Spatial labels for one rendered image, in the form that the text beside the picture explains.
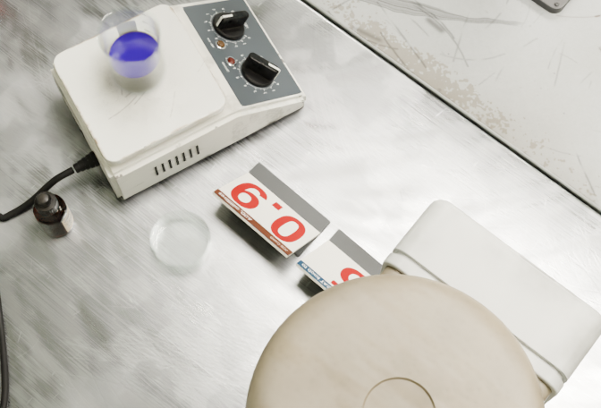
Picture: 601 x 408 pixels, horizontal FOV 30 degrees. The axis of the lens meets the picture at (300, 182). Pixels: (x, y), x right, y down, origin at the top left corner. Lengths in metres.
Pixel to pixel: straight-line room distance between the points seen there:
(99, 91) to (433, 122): 0.32
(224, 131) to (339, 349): 0.66
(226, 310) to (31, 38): 0.34
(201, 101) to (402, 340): 0.64
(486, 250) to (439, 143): 0.67
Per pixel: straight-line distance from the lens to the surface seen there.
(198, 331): 1.02
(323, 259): 1.01
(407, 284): 0.39
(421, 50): 1.12
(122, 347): 1.02
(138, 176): 1.01
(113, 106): 1.00
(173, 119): 0.99
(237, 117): 1.01
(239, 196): 1.02
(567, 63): 1.14
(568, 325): 0.41
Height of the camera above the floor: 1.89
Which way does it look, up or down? 69 degrees down
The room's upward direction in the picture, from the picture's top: 2 degrees clockwise
